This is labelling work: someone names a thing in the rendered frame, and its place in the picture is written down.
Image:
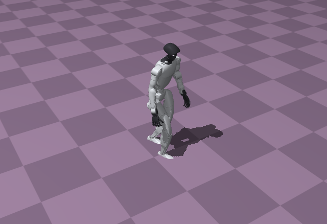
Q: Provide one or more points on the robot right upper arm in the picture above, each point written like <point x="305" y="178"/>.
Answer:
<point x="155" y="74"/>

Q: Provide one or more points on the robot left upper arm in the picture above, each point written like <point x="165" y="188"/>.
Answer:
<point x="177" y="73"/>

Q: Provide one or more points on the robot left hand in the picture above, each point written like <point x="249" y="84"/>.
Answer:
<point x="186" y="99"/>

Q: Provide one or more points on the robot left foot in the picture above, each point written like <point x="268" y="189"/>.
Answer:
<point x="155" y="140"/>

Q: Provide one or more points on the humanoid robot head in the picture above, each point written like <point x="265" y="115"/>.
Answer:
<point x="171" y="49"/>

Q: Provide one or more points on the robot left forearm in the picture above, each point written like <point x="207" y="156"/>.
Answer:
<point x="180" y="84"/>

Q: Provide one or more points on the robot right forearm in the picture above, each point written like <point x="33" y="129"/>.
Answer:
<point x="152" y="98"/>

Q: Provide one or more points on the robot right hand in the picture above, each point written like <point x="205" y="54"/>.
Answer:
<point x="156" y="119"/>

